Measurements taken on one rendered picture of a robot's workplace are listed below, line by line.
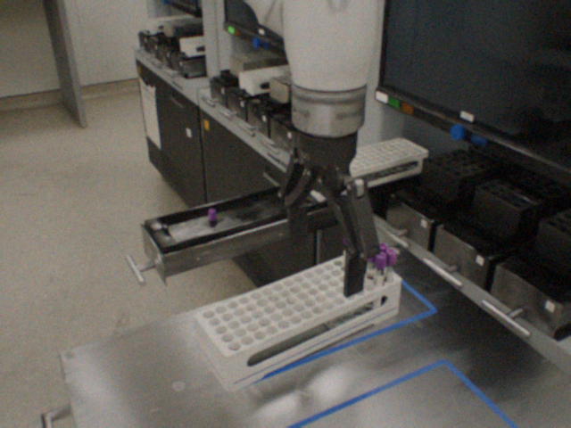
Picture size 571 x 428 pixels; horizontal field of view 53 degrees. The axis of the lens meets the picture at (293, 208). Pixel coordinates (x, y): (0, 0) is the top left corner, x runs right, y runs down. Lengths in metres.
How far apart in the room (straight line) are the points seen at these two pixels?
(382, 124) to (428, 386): 0.76
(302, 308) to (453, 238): 0.43
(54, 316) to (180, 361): 1.54
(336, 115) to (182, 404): 0.41
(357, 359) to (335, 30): 0.44
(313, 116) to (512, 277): 0.54
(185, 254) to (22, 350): 1.23
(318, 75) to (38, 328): 1.82
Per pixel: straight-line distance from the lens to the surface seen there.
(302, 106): 0.67
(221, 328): 0.78
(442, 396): 0.79
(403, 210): 1.23
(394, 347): 0.84
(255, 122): 1.78
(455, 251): 1.15
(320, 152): 0.69
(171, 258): 1.07
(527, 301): 1.06
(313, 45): 0.63
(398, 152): 1.32
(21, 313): 2.40
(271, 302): 0.81
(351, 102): 0.66
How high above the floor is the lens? 1.39
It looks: 29 degrees down
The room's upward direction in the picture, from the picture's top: straight up
